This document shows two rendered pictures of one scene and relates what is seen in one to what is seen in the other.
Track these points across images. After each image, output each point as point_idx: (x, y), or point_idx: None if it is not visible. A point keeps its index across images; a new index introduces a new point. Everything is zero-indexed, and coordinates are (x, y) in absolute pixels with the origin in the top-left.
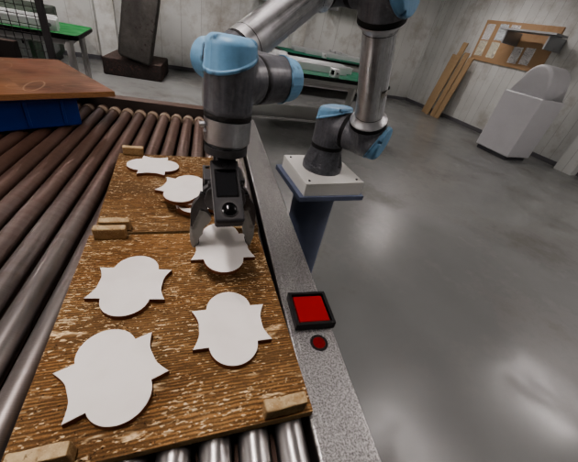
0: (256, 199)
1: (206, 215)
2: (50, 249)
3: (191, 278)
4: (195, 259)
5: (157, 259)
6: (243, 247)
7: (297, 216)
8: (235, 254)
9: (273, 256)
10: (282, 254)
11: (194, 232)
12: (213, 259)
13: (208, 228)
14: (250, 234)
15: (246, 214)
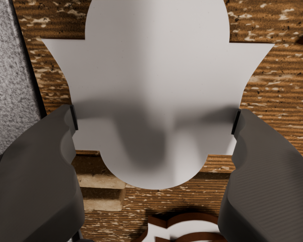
0: (72, 239)
1: (265, 222)
2: None
3: (251, 15)
4: (257, 43)
5: None
6: (84, 87)
7: None
8: (114, 57)
9: (26, 98)
10: (6, 102)
11: (280, 140)
12: (196, 35)
13: (184, 172)
14: (38, 123)
15: None
